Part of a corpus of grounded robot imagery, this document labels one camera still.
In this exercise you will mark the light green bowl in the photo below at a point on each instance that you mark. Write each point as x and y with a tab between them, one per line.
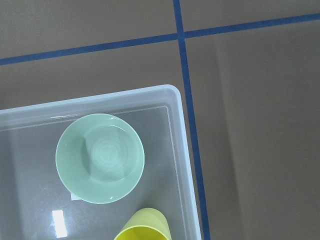
100	158

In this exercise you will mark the yellow plastic cup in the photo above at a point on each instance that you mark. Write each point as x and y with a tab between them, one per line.
145	224

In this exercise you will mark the clear plastic storage box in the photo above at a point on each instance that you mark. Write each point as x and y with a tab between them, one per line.
35	205

